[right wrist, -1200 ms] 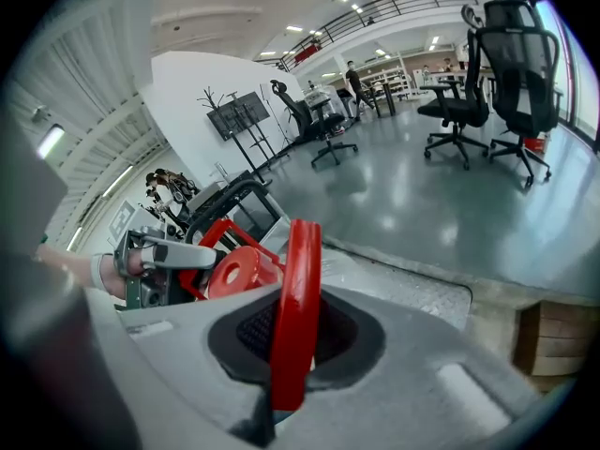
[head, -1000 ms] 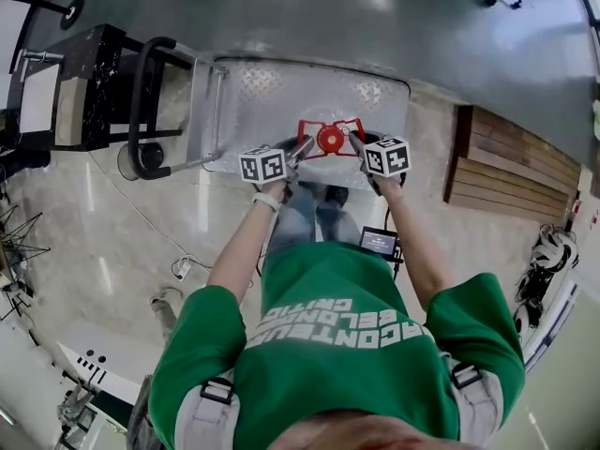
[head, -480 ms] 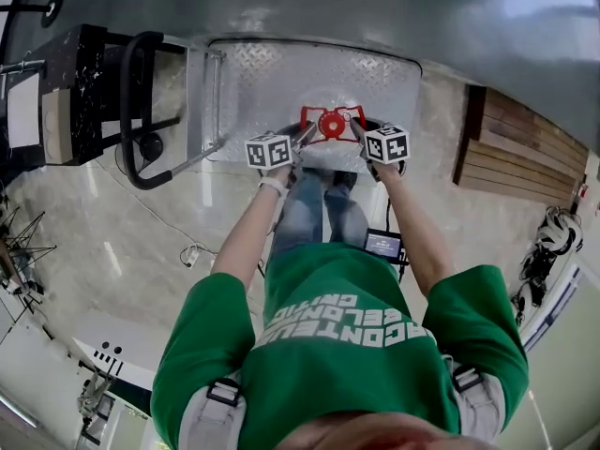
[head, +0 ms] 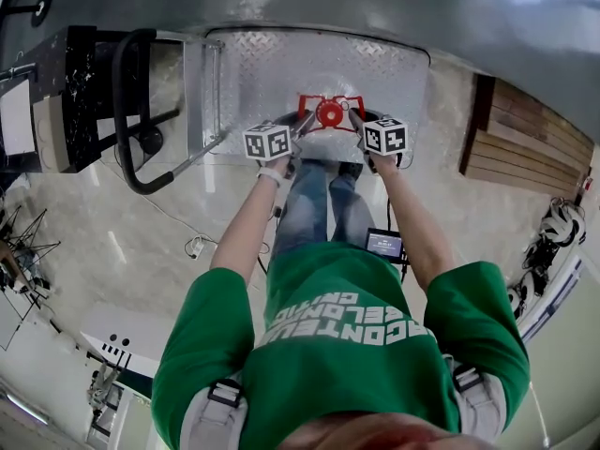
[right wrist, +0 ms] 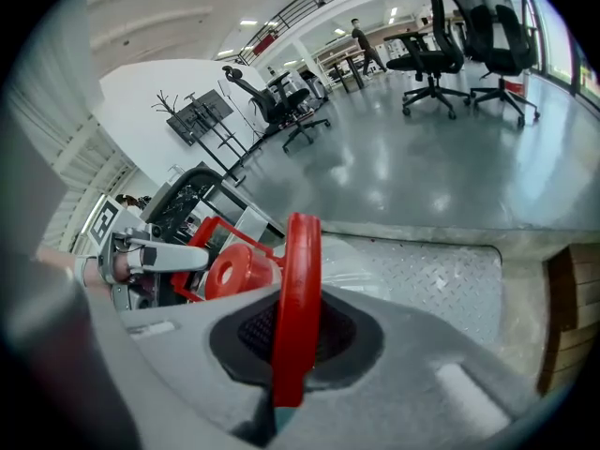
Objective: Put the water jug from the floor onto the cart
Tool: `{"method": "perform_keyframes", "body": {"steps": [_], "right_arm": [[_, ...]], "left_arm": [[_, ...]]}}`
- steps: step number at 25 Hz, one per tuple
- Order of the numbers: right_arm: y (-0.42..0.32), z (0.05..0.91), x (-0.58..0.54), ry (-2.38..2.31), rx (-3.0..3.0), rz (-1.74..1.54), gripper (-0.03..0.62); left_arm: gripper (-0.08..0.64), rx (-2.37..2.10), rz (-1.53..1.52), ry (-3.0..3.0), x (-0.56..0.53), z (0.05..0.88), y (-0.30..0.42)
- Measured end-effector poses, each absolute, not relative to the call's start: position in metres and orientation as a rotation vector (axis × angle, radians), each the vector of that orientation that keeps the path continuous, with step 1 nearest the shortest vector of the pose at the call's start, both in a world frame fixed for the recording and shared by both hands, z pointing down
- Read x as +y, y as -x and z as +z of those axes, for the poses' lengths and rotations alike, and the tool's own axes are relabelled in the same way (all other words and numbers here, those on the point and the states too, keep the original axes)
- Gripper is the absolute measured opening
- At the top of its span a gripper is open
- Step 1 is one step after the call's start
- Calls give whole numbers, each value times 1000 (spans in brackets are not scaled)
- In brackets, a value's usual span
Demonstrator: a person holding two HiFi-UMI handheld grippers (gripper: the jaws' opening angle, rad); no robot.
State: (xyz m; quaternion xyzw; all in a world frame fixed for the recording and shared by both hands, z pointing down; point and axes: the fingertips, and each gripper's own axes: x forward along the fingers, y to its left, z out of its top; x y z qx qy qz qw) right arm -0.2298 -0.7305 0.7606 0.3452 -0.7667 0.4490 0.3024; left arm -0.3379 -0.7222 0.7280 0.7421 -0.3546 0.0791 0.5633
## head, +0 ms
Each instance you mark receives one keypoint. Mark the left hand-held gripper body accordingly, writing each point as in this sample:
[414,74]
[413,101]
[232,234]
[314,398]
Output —
[267,141]

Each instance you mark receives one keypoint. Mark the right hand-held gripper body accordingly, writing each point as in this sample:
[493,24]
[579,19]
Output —
[385,136]

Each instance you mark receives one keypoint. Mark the clear jug with red cap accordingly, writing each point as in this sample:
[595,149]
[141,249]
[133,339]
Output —
[329,114]

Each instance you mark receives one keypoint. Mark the metal platform trolley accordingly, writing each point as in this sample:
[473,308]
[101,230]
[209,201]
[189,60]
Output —
[262,78]

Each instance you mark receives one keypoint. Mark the person's left forearm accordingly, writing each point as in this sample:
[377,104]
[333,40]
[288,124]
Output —
[239,232]

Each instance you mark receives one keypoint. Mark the person's right forearm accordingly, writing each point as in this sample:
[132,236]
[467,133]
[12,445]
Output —
[412,223]

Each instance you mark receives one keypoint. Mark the black equipment cart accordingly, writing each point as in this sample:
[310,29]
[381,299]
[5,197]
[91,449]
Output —
[79,92]

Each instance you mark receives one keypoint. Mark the person's left hand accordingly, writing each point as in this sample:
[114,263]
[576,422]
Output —
[281,165]

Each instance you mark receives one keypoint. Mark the white wristband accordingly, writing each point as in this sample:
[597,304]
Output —
[269,176]

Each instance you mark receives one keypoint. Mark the person's right black shoe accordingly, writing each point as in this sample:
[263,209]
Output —
[349,169]

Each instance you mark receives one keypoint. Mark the person's blue jeans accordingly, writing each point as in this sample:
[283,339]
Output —
[304,204]

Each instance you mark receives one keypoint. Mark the brown wooden slat platform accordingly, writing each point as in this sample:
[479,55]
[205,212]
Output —
[525,148]

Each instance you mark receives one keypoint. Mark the white round headset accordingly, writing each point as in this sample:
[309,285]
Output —
[518,300]
[562,223]
[534,284]

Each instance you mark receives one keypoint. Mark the beige box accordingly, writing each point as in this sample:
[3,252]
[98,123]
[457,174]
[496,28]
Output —
[49,134]

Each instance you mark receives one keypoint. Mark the person's green printed shirt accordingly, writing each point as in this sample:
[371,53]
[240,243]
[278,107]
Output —
[337,382]

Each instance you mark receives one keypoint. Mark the white sink basin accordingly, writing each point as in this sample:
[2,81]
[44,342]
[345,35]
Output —
[16,120]

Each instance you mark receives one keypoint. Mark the white panel with black marks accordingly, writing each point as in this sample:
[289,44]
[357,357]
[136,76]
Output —
[140,361]

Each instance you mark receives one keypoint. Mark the black tripod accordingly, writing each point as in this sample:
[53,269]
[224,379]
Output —
[35,246]

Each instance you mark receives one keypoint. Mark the chrome faucet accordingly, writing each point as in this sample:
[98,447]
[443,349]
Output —
[19,70]

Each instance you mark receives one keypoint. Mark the person's face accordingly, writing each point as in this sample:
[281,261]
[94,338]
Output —
[398,436]

